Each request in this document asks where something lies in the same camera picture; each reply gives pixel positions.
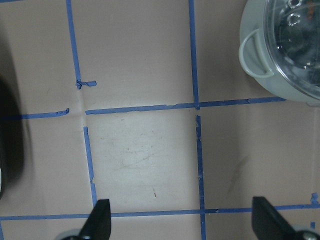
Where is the clear glass pot lid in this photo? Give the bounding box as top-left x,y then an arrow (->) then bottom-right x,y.
264,0 -> 320,99

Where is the black rice cooker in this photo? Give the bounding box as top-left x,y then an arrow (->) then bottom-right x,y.
0,75 -> 25,199

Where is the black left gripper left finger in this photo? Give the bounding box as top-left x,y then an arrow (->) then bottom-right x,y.
78,199 -> 111,240

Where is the pale green electric pot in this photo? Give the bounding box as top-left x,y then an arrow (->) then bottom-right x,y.
238,0 -> 320,107

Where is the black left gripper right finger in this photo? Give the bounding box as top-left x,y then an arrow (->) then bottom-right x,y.
251,196 -> 304,240

